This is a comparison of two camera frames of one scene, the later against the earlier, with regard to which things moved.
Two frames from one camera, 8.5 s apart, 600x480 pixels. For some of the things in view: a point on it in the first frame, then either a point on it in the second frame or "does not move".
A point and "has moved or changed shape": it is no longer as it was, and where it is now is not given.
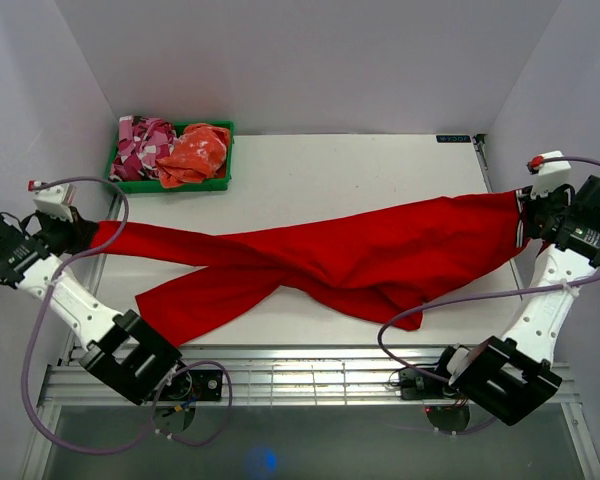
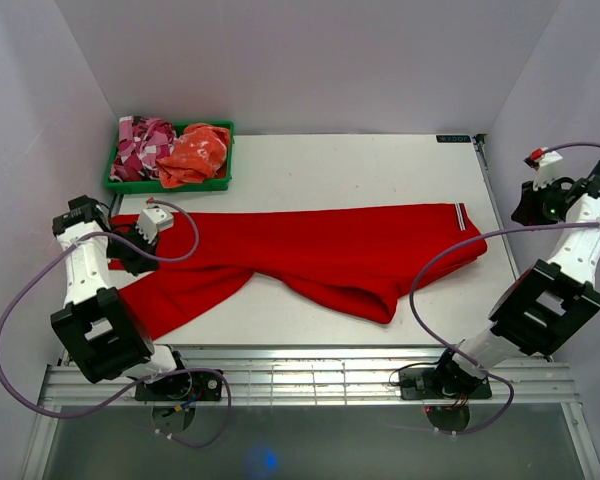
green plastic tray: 147,186 does not move
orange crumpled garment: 199,155 does not move
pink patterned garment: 141,142 does not move
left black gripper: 82,230 to 141,264
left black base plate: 195,385 does not move
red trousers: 386,258 has moved or changed shape
